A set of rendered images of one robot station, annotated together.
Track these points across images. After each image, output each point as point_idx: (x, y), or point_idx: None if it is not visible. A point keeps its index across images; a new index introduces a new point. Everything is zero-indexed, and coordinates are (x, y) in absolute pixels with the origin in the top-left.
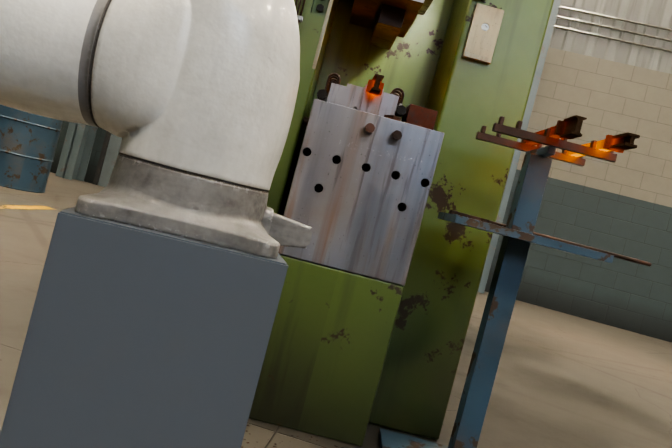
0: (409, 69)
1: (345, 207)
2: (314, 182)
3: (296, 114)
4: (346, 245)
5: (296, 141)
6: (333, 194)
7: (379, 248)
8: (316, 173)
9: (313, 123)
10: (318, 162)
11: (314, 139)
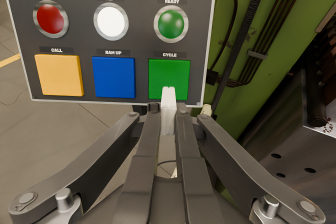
0: None
1: (304, 191)
2: (277, 171)
3: (277, 75)
4: None
5: (271, 94)
6: (295, 182)
7: (327, 215)
8: (281, 168)
9: (292, 143)
10: (286, 164)
11: (288, 152)
